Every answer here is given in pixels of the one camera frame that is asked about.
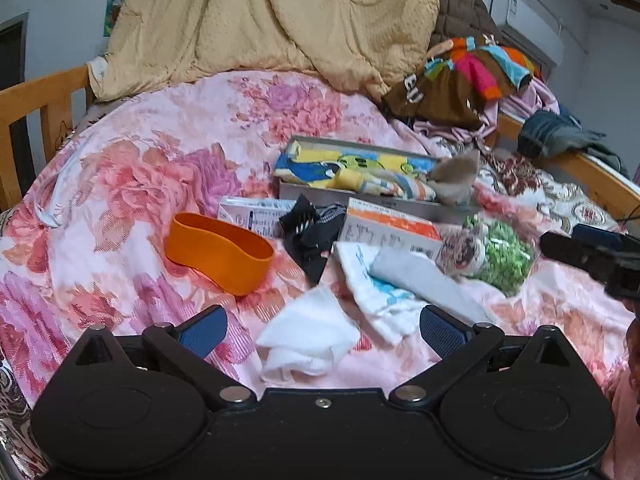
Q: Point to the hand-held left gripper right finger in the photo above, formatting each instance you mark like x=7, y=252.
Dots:
x=442, y=332

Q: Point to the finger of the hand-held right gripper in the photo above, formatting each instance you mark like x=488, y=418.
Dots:
x=600, y=235
x=575, y=255

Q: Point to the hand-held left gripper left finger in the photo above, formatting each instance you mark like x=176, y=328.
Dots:
x=202, y=330

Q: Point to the light grey cloth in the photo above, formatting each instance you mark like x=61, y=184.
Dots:
x=430, y=280

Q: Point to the orange plastic container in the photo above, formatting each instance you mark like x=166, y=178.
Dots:
x=220, y=255

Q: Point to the white blue print cloth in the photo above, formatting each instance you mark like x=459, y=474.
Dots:
x=370, y=290

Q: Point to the grey shallow box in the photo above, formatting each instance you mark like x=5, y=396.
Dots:
x=380, y=210

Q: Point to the black patterned cloth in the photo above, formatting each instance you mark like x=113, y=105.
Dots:
x=310, y=235

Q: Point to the pastel striped cloth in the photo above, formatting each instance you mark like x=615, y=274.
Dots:
x=400, y=187

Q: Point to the yellow sock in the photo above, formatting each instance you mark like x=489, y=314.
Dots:
x=349, y=180

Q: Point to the paisley patterned sheet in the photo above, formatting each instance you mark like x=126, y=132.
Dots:
x=565, y=200

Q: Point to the clear bag of green pieces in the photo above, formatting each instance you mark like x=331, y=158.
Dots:
x=505, y=255

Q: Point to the dark teal cloth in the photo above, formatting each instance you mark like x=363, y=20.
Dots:
x=607, y=157

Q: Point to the blue jeans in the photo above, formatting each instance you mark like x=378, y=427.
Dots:
x=555, y=132

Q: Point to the orange white medicine box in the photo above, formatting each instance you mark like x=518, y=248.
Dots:
x=390, y=230

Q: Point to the white blue medicine box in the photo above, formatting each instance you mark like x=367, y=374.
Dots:
x=260, y=217

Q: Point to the brown multicoloured garment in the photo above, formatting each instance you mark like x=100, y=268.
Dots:
x=450, y=95

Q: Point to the cartoon print towel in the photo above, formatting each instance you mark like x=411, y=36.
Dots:
x=315, y=160

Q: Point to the white air conditioner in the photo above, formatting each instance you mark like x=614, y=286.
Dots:
x=525, y=22

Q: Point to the brown padded jacket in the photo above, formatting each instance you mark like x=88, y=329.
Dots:
x=460, y=10

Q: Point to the yellow quilt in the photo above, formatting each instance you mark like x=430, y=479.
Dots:
x=250, y=20

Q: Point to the dark window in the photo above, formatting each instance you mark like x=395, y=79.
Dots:
x=12, y=50

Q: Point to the wooden bed frame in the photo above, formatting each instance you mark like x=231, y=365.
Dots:
x=40, y=100

